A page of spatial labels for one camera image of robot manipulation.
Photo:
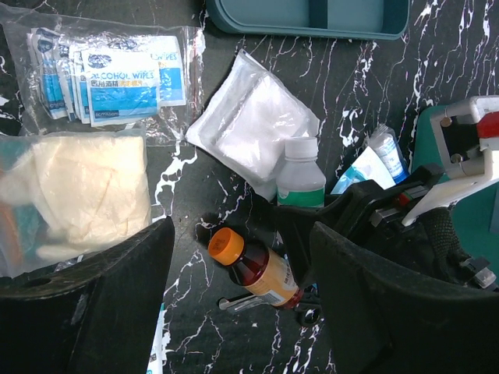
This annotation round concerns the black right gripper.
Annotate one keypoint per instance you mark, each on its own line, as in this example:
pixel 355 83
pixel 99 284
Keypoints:
pixel 371 217

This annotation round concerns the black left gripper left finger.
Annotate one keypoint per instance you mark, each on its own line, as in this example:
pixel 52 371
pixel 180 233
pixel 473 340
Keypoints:
pixel 96 316

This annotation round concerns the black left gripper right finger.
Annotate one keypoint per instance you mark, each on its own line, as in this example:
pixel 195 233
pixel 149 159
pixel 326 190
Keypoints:
pixel 384 318

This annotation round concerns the light blue cotton swab packet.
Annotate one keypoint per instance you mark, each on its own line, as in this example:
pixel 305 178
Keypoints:
pixel 368 166

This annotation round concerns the white bottle green label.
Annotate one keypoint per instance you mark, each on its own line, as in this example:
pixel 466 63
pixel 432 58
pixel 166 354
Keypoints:
pixel 301 182

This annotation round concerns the teal medicine kit box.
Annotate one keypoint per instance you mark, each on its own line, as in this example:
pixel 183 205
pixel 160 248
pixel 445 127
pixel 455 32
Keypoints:
pixel 473 217

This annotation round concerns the amber bottle orange cap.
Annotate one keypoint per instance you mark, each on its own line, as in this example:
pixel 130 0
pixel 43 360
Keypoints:
pixel 255 267

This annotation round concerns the white gauze pad packet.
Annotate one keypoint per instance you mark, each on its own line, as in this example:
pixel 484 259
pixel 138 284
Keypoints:
pixel 247 122

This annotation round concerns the teal white sachet packet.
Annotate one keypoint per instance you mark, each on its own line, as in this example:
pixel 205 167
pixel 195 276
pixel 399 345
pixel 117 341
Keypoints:
pixel 155 364

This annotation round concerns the blue white bandage roll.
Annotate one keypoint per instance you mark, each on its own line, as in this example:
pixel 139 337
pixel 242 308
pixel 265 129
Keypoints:
pixel 385 145

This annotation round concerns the cream gloves plastic bag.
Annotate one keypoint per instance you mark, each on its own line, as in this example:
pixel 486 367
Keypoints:
pixel 68 194

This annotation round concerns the dark teal divided tray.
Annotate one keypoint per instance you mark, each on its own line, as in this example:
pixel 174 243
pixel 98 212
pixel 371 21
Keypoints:
pixel 349 19

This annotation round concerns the alcohol wipes plastic bag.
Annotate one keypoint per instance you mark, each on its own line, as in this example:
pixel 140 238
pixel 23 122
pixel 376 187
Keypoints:
pixel 79 74

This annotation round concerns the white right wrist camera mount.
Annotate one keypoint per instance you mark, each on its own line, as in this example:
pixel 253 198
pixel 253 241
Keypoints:
pixel 463 139

